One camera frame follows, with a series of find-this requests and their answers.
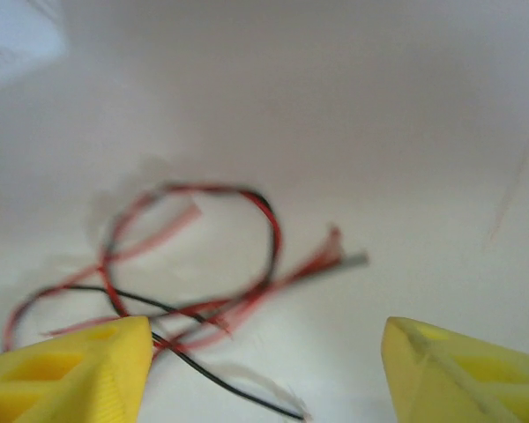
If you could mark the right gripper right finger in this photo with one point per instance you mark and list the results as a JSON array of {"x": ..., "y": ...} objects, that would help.
[{"x": 467, "y": 379}]

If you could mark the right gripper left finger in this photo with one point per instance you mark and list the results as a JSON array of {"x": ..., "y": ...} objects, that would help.
[{"x": 70, "y": 379}]

